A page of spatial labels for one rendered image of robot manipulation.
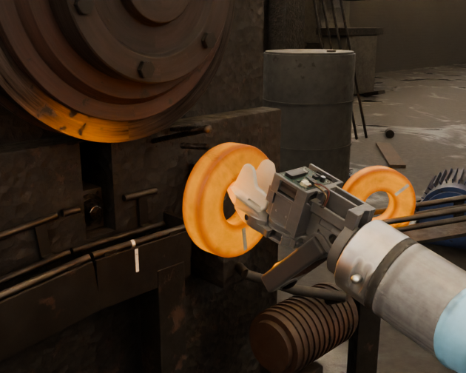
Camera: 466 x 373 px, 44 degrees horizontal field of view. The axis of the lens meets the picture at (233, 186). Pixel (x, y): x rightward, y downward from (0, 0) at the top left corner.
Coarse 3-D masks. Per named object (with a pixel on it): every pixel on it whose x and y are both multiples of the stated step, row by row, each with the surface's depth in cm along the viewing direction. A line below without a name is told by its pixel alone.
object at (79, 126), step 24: (0, 48) 74; (0, 72) 74; (216, 72) 100; (24, 96) 77; (48, 96) 79; (192, 96) 98; (48, 120) 80; (72, 120) 83; (96, 120) 85; (144, 120) 92; (168, 120) 95
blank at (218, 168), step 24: (240, 144) 77; (216, 168) 74; (240, 168) 77; (192, 192) 73; (216, 192) 74; (192, 216) 74; (216, 216) 75; (192, 240) 77; (216, 240) 76; (240, 240) 79
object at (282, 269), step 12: (312, 240) 68; (300, 252) 69; (312, 252) 68; (324, 252) 67; (276, 264) 74; (288, 264) 71; (300, 264) 69; (312, 264) 70; (264, 276) 74; (276, 276) 73; (288, 276) 71; (300, 276) 74; (276, 288) 73; (288, 288) 74
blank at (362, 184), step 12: (372, 168) 115; (384, 168) 114; (348, 180) 116; (360, 180) 113; (372, 180) 114; (384, 180) 114; (396, 180) 115; (360, 192) 114; (372, 192) 115; (396, 192) 115; (408, 192) 116; (396, 204) 116; (408, 204) 116; (384, 216) 118; (396, 216) 117
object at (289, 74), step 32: (288, 64) 347; (320, 64) 343; (352, 64) 357; (288, 96) 352; (320, 96) 348; (352, 96) 366; (288, 128) 357; (320, 128) 354; (288, 160) 362; (320, 160) 359
